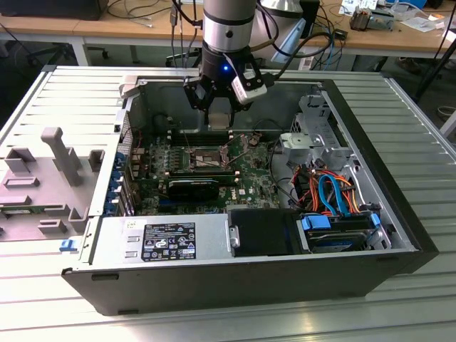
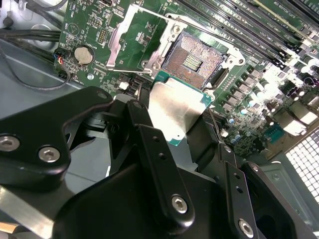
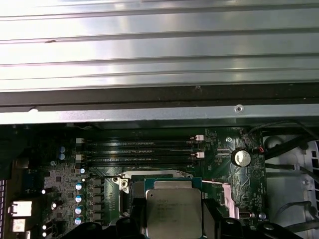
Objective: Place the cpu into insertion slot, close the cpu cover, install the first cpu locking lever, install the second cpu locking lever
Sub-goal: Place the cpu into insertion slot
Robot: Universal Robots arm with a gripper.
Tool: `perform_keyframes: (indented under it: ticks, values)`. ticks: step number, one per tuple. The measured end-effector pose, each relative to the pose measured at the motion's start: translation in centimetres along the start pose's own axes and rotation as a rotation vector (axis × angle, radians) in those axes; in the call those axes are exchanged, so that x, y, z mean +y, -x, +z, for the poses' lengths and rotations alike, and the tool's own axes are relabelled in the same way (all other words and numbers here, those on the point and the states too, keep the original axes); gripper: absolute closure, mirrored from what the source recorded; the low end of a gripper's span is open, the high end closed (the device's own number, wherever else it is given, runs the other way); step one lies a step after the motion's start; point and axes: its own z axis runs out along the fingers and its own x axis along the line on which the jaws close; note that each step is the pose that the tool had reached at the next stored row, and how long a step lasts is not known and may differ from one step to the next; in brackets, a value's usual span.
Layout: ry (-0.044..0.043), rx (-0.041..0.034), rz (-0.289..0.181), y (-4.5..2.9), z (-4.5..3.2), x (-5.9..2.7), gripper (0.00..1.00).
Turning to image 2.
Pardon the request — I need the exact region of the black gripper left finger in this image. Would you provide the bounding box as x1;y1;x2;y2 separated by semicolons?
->
0;83;196;236

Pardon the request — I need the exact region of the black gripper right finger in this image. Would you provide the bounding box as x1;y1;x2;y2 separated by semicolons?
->
186;109;319;239

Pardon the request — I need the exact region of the silver CPU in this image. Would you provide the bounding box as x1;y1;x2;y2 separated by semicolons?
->
148;70;215;150

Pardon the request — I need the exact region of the metal socket cover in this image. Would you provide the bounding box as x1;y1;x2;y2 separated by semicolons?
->
106;4;175;75

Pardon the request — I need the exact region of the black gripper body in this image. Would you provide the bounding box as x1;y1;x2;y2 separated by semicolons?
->
53;161;239;239

